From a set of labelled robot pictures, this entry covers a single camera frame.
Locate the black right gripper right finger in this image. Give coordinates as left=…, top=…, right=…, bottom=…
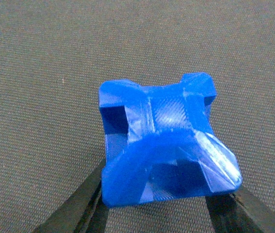
left=205, top=186, right=275, bottom=233

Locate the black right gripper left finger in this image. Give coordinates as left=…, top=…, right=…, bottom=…
left=33, top=159, right=109, bottom=233

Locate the blue 3D printed part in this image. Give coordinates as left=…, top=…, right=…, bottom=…
left=98, top=72, right=243, bottom=207

